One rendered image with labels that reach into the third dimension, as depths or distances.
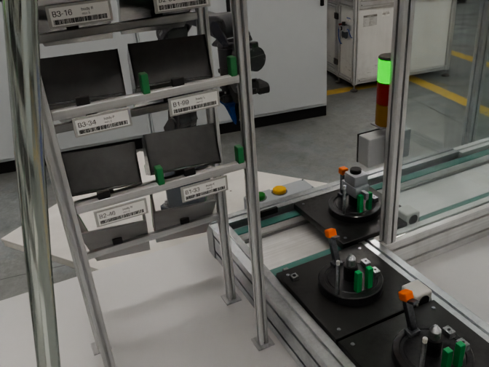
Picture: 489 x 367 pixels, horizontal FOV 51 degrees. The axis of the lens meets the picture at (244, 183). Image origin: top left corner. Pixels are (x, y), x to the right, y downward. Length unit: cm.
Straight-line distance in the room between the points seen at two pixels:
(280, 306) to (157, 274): 43
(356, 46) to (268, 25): 127
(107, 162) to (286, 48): 367
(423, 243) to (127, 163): 82
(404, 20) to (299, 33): 342
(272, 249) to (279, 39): 324
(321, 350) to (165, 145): 49
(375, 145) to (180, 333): 62
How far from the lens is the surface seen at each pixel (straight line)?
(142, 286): 141
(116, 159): 91
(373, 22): 544
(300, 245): 139
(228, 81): 87
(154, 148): 94
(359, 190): 138
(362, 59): 547
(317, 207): 145
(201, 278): 140
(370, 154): 121
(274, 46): 446
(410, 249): 140
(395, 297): 116
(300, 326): 109
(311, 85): 468
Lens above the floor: 171
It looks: 28 degrees down
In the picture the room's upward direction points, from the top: 4 degrees counter-clockwise
